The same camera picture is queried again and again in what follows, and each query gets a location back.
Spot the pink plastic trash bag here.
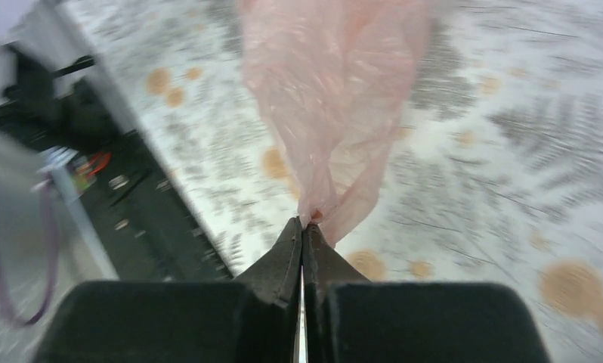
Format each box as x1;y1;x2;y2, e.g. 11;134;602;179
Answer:
238;1;431;245

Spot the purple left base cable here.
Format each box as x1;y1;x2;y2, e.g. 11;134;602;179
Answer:
0;180;61;329

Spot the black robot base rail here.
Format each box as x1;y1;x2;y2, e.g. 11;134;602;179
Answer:
0;101;233;287

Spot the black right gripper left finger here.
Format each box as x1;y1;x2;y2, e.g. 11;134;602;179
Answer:
33;218;302;362

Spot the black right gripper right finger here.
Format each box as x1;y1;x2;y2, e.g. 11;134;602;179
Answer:
301;225;549;363

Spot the floral patterned table mat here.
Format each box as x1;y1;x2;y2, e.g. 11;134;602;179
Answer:
63;1;603;362

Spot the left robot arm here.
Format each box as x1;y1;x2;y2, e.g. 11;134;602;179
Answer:
3;42;121;153

